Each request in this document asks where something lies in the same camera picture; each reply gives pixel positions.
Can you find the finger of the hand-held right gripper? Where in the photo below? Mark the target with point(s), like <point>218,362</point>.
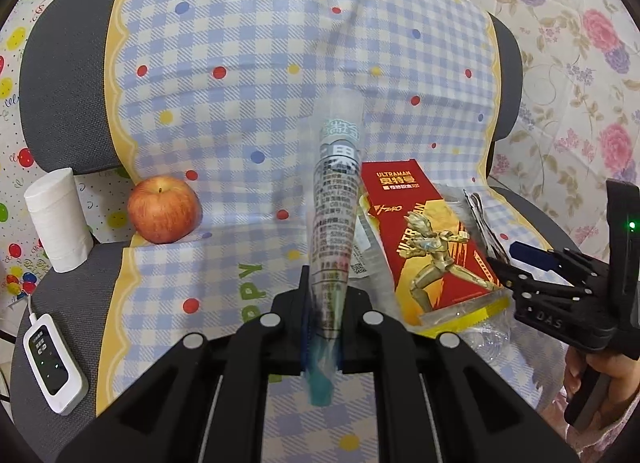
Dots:
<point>535,253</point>
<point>515,278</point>

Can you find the balloon print plastic sheet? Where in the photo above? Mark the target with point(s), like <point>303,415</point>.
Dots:
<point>102,183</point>

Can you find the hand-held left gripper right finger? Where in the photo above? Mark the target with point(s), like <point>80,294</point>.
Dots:
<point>350,343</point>

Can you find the grey office chair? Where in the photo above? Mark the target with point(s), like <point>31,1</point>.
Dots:
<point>70,68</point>

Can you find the clear plastic container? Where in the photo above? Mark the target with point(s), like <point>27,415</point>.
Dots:
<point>492,340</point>

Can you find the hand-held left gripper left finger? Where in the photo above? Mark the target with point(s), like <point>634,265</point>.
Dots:
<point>306,343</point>

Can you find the red box with gold figure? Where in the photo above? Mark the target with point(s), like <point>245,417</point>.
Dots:
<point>425,243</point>

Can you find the red apple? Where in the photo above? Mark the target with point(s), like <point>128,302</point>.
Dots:
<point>162,210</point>

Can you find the person's right hand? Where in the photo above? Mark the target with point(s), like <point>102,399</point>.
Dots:
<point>620,373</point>

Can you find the silver white pouch packet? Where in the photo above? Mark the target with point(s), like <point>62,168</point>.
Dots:
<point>480,223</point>

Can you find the white toilet paper roll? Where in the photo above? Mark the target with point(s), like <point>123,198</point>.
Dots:
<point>57,218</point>

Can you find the white controller with screen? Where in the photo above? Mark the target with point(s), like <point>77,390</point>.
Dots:
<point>65,393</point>

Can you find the yellow-edged wrapper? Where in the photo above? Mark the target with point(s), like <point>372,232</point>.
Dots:
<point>480,315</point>

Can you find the blue checked dotted cloth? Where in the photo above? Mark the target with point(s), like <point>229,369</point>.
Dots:
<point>225,118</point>

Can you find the floral print plastic sheet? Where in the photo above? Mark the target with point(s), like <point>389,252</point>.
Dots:
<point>575,93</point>

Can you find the clear printed tube wrapper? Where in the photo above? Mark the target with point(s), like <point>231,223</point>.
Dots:
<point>332,223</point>

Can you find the person's right forearm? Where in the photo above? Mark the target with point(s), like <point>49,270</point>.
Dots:
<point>610,438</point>

